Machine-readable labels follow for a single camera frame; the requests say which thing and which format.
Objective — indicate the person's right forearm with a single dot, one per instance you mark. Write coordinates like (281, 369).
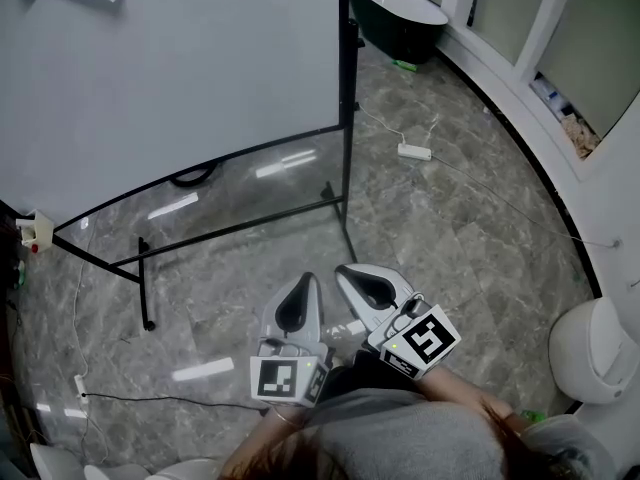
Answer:
(465, 398)

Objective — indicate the white power strip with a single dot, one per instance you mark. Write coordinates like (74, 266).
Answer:
(80, 388)
(414, 151)

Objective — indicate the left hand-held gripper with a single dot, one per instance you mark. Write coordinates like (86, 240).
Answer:
(280, 378)

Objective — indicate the white toilet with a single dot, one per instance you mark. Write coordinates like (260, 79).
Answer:
(185, 469)
(595, 348)
(117, 472)
(55, 463)

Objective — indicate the person's dark trousers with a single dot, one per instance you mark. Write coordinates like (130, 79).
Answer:
(370, 373)

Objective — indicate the person's left forearm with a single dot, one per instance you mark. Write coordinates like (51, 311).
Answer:
(260, 443)

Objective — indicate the frosted glass partition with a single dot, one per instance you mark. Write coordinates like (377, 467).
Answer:
(590, 43)

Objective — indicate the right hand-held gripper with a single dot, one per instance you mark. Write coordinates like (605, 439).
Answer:
(425, 343)

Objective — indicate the blue white clutter pile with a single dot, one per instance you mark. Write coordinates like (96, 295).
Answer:
(550, 95)

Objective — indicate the brown rubble pile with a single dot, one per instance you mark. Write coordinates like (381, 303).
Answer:
(580, 138)

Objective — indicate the cream plastic holder box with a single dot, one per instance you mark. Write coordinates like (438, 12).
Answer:
(37, 228)

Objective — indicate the person's grey top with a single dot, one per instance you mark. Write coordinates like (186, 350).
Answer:
(410, 438)

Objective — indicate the white whiteboard black frame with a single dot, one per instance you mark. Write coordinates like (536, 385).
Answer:
(175, 68)

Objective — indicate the green packet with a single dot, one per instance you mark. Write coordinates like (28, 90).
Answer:
(404, 65)

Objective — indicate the black white bathtub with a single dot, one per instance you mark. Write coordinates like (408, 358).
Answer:
(400, 13)

